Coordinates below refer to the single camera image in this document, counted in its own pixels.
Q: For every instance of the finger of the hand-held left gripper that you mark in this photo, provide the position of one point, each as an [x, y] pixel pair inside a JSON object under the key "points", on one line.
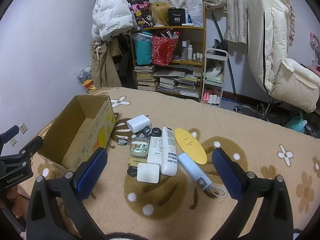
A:
{"points": [[35, 145], [11, 131]]}

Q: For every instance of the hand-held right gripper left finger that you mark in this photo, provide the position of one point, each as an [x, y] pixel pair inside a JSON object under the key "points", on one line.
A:
{"points": [[91, 172]]}

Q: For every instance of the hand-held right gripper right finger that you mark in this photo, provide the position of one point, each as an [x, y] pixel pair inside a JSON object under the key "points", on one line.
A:
{"points": [[225, 172]]}

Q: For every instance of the light blue cylindrical power bank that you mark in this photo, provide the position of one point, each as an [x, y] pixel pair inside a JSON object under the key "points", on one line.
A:
{"points": [[191, 167]]}

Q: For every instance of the cardboard box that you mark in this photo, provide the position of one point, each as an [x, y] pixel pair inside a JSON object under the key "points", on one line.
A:
{"points": [[100, 130]]}

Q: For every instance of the yellow oval plastic plate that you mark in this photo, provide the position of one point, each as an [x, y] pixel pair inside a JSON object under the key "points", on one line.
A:
{"points": [[190, 145]]}

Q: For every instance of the gold tag key bunch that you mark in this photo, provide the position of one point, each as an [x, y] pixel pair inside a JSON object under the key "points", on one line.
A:
{"points": [[136, 161]]}

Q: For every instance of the cartoon print earbuds case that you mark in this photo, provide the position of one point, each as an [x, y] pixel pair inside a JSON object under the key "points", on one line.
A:
{"points": [[138, 146]]}

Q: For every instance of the white square case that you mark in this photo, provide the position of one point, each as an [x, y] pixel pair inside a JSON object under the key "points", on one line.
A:
{"points": [[148, 172]]}

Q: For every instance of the long white remote control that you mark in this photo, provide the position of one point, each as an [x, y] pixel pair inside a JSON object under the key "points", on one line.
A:
{"points": [[170, 152]]}

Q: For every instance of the white charger adapter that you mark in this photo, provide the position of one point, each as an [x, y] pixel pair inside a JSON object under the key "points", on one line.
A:
{"points": [[136, 123]]}

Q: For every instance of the short white remote control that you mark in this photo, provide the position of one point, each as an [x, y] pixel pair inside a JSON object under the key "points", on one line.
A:
{"points": [[155, 152]]}

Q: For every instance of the black key fob bunch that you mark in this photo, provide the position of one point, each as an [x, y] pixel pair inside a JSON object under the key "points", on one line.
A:
{"points": [[147, 131]]}

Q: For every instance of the person's left hand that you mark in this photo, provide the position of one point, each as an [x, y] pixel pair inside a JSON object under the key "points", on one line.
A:
{"points": [[16, 203]]}

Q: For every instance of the beige printed blanket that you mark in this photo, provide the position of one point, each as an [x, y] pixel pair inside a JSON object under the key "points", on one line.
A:
{"points": [[250, 142]]}

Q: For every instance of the white paper rolls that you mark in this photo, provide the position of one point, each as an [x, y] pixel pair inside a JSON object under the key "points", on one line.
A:
{"points": [[214, 99]]}

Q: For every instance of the pink rolls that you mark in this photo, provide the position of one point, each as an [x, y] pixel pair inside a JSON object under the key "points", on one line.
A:
{"points": [[205, 98]]}

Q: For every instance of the clear bag of toys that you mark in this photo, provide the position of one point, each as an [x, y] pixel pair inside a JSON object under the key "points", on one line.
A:
{"points": [[83, 77]]}

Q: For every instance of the teal plastic basin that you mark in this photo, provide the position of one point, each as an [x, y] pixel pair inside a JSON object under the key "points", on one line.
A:
{"points": [[296, 123]]}

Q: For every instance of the white trolley cart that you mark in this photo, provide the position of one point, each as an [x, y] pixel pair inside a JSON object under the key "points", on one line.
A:
{"points": [[226, 80]]}

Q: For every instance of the green tissue pack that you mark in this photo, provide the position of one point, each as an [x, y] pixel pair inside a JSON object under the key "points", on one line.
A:
{"points": [[213, 78]]}

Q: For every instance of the dark pole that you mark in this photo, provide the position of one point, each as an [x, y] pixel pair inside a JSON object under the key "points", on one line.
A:
{"points": [[231, 77]]}

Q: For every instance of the pile of books and papers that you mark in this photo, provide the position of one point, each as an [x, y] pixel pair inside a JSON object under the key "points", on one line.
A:
{"points": [[180, 82]]}

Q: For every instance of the brown and white plush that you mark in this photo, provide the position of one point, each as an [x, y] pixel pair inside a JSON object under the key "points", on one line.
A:
{"points": [[216, 68]]}

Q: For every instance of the beige hanging coat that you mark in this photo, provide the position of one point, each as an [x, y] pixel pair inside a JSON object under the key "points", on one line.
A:
{"points": [[105, 65]]}

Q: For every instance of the stack of books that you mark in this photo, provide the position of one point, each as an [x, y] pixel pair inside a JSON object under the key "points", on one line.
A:
{"points": [[146, 78]]}

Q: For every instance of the dark hanging clothes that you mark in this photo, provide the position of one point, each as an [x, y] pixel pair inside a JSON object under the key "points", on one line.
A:
{"points": [[122, 55]]}

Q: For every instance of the white lotion bottle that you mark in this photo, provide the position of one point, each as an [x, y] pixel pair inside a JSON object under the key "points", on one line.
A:
{"points": [[190, 52]]}

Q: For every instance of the black item on trolley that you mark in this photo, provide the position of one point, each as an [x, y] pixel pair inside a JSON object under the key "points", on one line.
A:
{"points": [[221, 46]]}

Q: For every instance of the tall white bottle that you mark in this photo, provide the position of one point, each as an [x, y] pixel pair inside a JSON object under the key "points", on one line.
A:
{"points": [[184, 51]]}

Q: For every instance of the teal bag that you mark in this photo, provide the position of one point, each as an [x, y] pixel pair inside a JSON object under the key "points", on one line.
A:
{"points": [[142, 52]]}

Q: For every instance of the red gift bag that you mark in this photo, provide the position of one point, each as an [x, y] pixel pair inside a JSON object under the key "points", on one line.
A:
{"points": [[162, 50]]}

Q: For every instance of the cream office chair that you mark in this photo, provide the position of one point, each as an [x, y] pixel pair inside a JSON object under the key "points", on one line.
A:
{"points": [[270, 42]]}

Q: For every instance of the white puffer jacket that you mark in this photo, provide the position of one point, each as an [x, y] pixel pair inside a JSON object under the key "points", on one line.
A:
{"points": [[110, 12]]}

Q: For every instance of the wooden bookshelf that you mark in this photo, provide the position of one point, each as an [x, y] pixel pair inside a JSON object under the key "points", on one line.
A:
{"points": [[175, 28]]}

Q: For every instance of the pink desk fan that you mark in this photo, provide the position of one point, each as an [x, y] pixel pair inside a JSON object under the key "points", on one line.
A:
{"points": [[314, 40]]}

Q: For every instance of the black box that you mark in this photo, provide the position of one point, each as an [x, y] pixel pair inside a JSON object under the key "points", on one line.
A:
{"points": [[177, 17]]}

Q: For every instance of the black cartoon print bag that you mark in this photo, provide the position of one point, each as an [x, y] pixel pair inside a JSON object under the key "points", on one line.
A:
{"points": [[141, 15]]}

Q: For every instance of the white plastic bag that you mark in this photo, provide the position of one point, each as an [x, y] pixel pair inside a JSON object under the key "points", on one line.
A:
{"points": [[195, 7]]}

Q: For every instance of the blond wig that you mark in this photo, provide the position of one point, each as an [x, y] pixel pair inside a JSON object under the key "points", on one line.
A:
{"points": [[160, 12]]}

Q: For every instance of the white wall socket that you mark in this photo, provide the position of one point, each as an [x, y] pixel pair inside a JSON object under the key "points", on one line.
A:
{"points": [[13, 142], [23, 128]]}

